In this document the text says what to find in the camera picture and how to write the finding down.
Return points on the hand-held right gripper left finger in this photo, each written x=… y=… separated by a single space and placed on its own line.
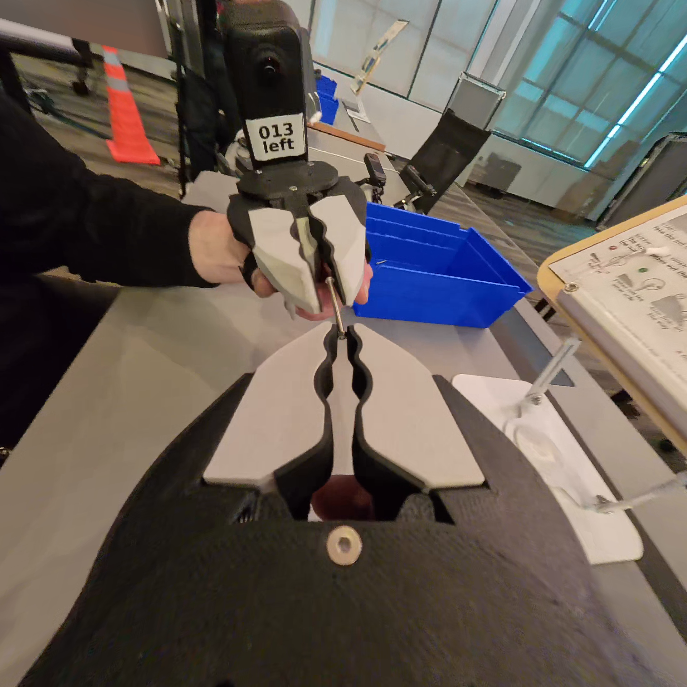
x=268 y=418

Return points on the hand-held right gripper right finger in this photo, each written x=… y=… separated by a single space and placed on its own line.
x=418 y=424

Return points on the clear acrylic board stand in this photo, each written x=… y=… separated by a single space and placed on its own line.
x=558 y=365

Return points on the person's left hand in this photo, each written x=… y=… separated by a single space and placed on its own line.
x=214 y=247

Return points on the cardboard box stack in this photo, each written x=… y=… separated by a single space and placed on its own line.
x=590 y=188

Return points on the black camera on white mount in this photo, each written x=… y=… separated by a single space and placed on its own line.
x=375 y=169
x=416 y=180

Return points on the orange striped traffic cone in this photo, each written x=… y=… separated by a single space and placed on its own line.
x=129 y=123

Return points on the wooden instruction board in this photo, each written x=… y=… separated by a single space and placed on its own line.
x=375 y=59
x=617 y=300

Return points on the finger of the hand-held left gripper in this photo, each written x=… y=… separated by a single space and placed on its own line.
x=279 y=252
x=346 y=241

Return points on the silver framed panel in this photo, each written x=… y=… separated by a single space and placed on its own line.
x=475 y=102

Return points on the dark grey storage box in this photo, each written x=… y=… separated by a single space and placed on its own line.
x=496 y=174

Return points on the person's left forearm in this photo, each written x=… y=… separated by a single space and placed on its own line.
x=80 y=204

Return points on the wooden desk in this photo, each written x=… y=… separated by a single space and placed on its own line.
x=370 y=134

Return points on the small blue bin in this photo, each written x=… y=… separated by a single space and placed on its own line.
x=328 y=110
x=325 y=86

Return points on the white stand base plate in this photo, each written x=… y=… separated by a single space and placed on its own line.
x=488 y=394

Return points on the black mesh office chair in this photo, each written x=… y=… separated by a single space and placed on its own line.
x=445 y=155

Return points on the black framed panel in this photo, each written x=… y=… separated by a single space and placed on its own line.
x=655 y=182

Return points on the long metal screw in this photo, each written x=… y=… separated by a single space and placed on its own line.
x=336 y=308

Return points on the person's right hand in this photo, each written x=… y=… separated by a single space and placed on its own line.
x=341 y=499

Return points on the blue plastic bin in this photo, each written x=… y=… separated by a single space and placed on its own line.
x=445 y=290

